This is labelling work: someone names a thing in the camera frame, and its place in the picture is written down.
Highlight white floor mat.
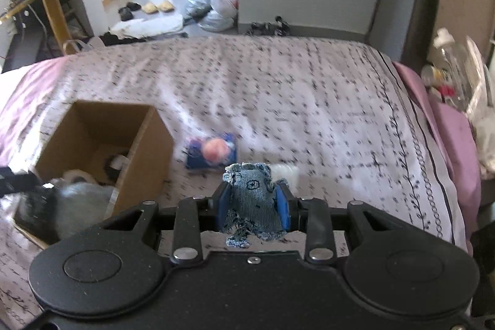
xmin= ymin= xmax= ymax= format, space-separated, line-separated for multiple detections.
xmin=110 ymin=14 xmax=185 ymax=37

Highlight small yellowish bottle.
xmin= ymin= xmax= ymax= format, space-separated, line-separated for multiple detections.
xmin=421 ymin=65 xmax=451 ymax=87

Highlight clear plastic bottle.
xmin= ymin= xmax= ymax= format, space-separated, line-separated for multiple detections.
xmin=432 ymin=28 xmax=471 ymax=111

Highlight black slipper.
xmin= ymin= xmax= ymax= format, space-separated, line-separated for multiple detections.
xmin=118 ymin=2 xmax=142 ymax=22

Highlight pink ball on blue card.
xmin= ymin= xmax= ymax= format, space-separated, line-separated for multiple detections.
xmin=185 ymin=133 xmax=238 ymax=171

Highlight clear plastic bag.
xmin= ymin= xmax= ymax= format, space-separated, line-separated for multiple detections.
xmin=464 ymin=36 xmax=490 ymax=111

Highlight white tote bag handles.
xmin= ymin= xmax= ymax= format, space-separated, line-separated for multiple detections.
xmin=64 ymin=39 xmax=94 ymax=54

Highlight white crumpled bags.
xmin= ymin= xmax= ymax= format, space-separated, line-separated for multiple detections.
xmin=470 ymin=109 xmax=495 ymax=181

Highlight brown cardboard box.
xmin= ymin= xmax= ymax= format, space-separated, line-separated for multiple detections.
xmin=11 ymin=100 xmax=174 ymax=251

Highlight white printed blanket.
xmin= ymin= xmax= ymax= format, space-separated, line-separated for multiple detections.
xmin=0 ymin=34 xmax=467 ymax=320

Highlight blue denim cloth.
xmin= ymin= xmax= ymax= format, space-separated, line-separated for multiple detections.
xmin=221 ymin=162 xmax=289 ymax=249

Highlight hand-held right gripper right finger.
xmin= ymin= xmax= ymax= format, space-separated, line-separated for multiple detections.
xmin=272 ymin=179 xmax=412 ymax=265

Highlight dark clothes heap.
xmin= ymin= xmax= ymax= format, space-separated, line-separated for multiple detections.
xmin=93 ymin=32 xmax=148 ymax=47

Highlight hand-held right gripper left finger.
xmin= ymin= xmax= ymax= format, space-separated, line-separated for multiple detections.
xmin=98 ymin=182 xmax=233 ymax=265

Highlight light blue fluffy plush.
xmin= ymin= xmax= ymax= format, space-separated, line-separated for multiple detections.
xmin=52 ymin=181 xmax=115 ymax=240

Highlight white plastic bag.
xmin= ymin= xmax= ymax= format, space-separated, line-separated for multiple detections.
xmin=199 ymin=11 xmax=237 ymax=32

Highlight black pouch with white print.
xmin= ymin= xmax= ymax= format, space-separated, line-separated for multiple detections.
xmin=101 ymin=148 xmax=132 ymax=186

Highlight white round item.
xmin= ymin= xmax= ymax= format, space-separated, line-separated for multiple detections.
xmin=62 ymin=168 xmax=100 ymax=185

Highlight black board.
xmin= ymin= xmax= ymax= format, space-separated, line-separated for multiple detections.
xmin=402 ymin=0 xmax=442 ymax=72

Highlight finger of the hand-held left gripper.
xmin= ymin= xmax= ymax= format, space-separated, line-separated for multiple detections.
xmin=15 ymin=186 xmax=59 ymax=238
xmin=0 ymin=165 xmax=42 ymax=196

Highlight dark cloth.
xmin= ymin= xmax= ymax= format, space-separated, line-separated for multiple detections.
xmin=470 ymin=195 xmax=495 ymax=320

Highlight yellow table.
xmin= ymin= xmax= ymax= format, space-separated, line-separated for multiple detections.
xmin=0 ymin=0 xmax=102 ymax=57

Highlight black tangled gear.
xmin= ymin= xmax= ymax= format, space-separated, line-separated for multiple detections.
xmin=247 ymin=16 xmax=292 ymax=36

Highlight white bag with pink contents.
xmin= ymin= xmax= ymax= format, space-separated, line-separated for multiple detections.
xmin=211 ymin=0 xmax=240 ymax=20

